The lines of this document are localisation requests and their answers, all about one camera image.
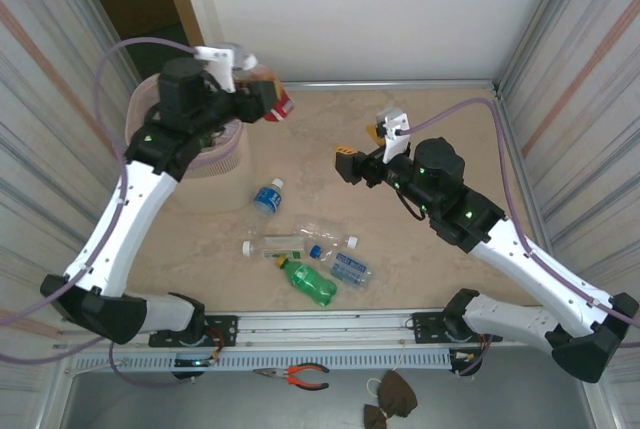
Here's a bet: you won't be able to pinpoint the beige plastic bin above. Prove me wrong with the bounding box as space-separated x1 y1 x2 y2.
124 79 251 214

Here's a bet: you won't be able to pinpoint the white string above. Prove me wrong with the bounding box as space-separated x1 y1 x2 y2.
366 340 407 398

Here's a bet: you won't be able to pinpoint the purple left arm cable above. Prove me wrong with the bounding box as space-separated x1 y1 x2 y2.
0 37 201 390

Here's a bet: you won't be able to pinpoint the orange handled pliers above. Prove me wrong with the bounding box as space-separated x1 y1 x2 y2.
252 362 331 392

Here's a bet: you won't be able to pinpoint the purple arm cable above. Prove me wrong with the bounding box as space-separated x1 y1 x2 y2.
0 37 201 390
399 97 640 378

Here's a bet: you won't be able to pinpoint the green plastic bottle yellow cap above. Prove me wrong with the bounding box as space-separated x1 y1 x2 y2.
276 254 339 310

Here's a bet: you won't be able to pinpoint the grey slotted cable duct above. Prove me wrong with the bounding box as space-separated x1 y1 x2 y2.
72 348 454 373

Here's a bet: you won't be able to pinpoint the aluminium rear frame rail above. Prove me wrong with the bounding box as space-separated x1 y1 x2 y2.
282 79 501 95

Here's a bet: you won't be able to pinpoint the aluminium side frame rail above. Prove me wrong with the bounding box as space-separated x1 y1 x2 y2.
492 82 549 243

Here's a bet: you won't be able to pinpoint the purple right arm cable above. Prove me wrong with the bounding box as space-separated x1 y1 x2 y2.
399 97 640 378

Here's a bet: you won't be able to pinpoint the clear bottle green leaf label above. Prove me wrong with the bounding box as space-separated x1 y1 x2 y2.
241 233 307 261

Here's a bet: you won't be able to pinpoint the clear bottle blue label white cap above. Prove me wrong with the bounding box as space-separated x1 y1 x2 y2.
247 177 286 239

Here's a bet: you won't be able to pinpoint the aluminium front frame rail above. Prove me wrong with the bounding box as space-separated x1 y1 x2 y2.
53 309 551 353

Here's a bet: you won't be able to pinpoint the crushed clear bottle white cap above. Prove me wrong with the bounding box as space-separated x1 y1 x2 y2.
293 215 360 250

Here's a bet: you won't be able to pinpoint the orange juice bottle red label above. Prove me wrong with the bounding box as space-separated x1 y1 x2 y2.
234 51 297 124

